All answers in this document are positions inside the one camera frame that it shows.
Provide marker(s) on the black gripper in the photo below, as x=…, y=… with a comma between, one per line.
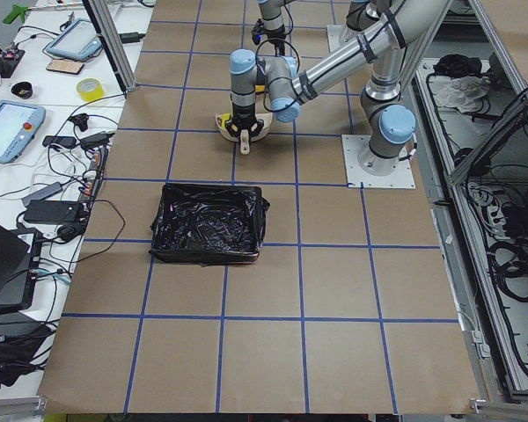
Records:
x=243, y=117

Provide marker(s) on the beige plastic dustpan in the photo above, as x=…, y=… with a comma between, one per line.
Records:
x=245, y=137

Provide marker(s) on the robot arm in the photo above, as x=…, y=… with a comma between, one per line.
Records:
x=270, y=24
x=274, y=88

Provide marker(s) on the pink bin with black bag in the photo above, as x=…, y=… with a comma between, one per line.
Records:
x=209, y=224

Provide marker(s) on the yellow tape roll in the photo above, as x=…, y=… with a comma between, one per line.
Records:
x=90, y=89

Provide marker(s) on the blue teach pendant far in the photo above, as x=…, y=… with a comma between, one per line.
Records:
x=78, y=42

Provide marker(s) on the blue teach pendant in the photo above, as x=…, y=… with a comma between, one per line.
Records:
x=78, y=42
x=18, y=126

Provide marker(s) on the brown phone case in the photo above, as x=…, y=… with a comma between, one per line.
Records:
x=64, y=66

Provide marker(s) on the black power adapter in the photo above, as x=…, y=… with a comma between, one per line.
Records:
x=53, y=211

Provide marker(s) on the white cloth rag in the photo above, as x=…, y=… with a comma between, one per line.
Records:
x=464, y=94

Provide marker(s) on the blue teach pendant near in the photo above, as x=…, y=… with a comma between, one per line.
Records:
x=18, y=126

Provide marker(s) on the black laptop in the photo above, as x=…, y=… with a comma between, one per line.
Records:
x=19, y=260

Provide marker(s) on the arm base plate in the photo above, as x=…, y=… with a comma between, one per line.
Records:
x=365, y=170
x=338, y=35

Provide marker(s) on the aluminium frame post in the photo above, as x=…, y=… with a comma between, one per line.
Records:
x=105, y=28

